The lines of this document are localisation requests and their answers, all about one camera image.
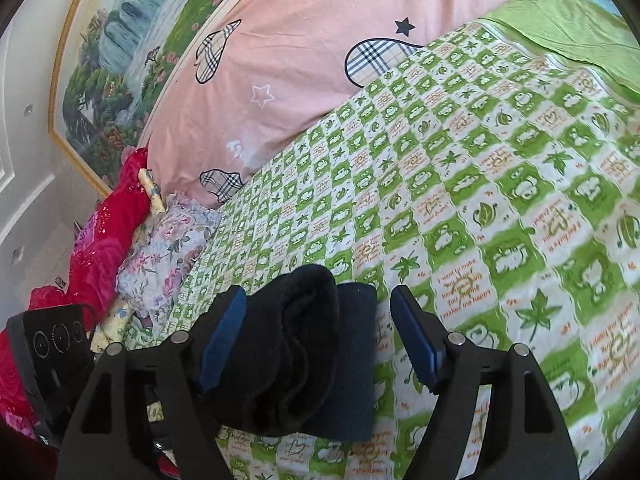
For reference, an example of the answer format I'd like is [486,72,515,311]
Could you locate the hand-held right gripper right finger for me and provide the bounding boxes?
[390,285,581,480]

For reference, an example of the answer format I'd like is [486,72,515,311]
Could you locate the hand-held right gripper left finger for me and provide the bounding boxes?
[55,286,247,480]

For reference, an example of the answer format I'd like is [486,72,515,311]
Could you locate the yellow floral cloth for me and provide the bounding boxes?
[137,167,168,216]

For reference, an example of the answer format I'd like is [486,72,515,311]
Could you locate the floral ruffled cloth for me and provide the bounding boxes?
[116,192,221,331]

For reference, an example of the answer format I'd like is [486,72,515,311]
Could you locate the red embroidered cloth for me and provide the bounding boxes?
[0,147,153,441]

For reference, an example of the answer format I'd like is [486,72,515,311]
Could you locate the plain green sheet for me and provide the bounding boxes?
[487,0,640,96]

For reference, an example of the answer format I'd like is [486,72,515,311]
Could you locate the dark pants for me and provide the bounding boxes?
[200,265,378,441]

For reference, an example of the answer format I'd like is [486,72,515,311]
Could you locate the framed landscape wall painting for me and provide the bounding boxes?
[47,0,281,198]

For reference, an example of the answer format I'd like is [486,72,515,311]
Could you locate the green checked bedsheet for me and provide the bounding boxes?
[120,20,640,480]

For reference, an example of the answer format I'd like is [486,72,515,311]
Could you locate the pink quilt with plaid hearts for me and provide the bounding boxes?
[145,0,581,211]

